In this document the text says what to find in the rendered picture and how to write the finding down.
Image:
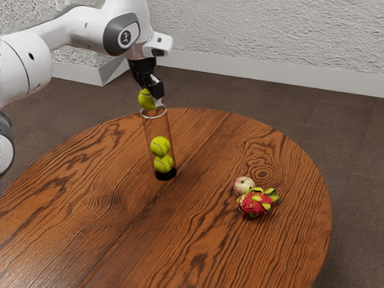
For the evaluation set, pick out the pale pink apple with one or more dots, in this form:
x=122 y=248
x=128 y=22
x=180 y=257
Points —
x=242 y=184

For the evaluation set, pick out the clear tennis ball tube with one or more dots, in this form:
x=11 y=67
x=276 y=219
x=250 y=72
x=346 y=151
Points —
x=158 y=141

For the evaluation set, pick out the red dragon fruit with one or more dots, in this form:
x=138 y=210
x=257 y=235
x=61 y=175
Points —
x=255 y=203

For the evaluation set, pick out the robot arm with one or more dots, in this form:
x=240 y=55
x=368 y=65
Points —
x=69 y=28

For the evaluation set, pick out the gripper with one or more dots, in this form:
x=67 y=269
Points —
x=140 y=69

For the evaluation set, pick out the yellow-green tennis ball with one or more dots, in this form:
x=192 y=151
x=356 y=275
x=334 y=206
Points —
x=146 y=99
x=163 y=163
x=160 y=146

